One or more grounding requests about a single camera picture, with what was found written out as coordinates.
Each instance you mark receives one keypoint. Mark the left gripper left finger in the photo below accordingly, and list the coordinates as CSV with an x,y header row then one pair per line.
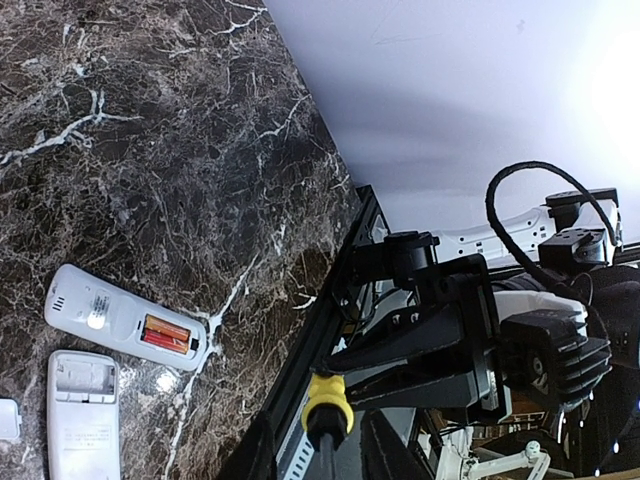
x,y
254,457

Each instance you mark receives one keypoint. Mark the orange battery in remote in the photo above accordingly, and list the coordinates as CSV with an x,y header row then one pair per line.
x,y
166,328

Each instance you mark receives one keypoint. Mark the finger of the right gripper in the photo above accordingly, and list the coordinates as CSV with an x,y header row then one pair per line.
x,y
424,336
419,390

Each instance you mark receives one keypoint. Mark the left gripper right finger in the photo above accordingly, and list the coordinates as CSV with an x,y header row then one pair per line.
x,y
383,454

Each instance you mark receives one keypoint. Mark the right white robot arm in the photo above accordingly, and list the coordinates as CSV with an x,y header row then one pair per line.
x,y
565,247

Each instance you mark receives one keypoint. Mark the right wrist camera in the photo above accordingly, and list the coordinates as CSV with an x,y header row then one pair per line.
x,y
545,352

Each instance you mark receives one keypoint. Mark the yellow handled screwdriver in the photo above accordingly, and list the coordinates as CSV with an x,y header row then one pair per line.
x,y
327,419

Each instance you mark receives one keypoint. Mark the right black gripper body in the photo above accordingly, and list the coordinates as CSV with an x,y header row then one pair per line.
x,y
467,279

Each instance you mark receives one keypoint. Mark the red battery in remote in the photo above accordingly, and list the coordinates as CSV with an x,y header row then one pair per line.
x,y
164,341

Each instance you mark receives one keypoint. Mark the white slotted cable duct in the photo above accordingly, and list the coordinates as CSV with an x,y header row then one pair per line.
x,y
295,455

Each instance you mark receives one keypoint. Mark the white remote control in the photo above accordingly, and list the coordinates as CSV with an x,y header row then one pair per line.
x,y
83,416
90,308

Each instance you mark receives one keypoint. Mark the black front table rail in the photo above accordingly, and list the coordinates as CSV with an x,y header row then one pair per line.
x,y
323,324

